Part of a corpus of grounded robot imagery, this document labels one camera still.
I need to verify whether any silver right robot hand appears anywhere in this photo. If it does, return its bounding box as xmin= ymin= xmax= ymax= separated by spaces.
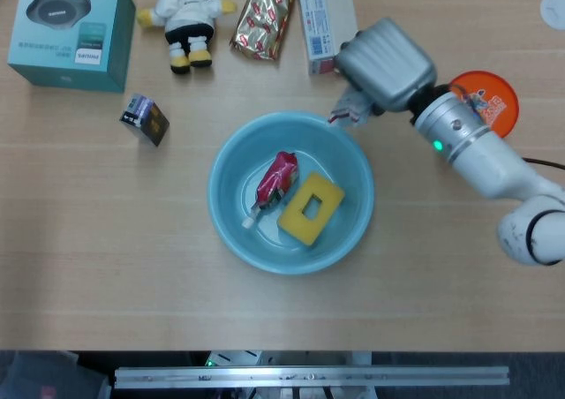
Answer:
xmin=332 ymin=17 xmax=452 ymax=124

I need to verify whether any white burger snack packet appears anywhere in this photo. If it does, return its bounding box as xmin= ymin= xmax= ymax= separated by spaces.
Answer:
xmin=327 ymin=87 xmax=372 ymax=128

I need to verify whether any orange round tin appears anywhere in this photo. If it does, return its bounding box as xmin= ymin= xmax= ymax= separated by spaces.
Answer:
xmin=446 ymin=70 xmax=520 ymax=139

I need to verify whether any gold red foil packet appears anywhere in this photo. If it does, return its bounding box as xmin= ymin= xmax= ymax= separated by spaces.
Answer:
xmin=229 ymin=0 xmax=297 ymax=62

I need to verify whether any long white carton box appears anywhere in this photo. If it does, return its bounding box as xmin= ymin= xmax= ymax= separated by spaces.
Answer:
xmin=295 ymin=0 xmax=359 ymax=76

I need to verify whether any yellow sponge with rectangular hole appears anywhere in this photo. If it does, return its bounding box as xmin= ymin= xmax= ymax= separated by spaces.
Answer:
xmin=277 ymin=171 xmax=346 ymax=246

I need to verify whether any round white table disc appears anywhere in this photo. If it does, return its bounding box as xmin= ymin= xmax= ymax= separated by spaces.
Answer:
xmin=539 ymin=0 xmax=565 ymax=31

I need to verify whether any black penguin plush toy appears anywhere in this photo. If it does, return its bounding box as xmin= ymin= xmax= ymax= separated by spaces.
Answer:
xmin=135 ymin=0 xmax=238 ymax=75

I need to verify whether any light blue plastic basin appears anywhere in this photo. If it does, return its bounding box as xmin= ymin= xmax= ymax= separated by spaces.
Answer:
xmin=207 ymin=110 xmax=376 ymax=276

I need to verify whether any small purple black box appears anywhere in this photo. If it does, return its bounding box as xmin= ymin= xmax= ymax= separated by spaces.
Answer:
xmin=118 ymin=92 xmax=170 ymax=147

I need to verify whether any teal speaker box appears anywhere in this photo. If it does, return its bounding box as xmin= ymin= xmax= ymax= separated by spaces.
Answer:
xmin=6 ymin=0 xmax=137 ymax=94

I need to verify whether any aluminium rail bar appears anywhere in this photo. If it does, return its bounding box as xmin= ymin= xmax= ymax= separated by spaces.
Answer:
xmin=114 ymin=365 xmax=510 ymax=390

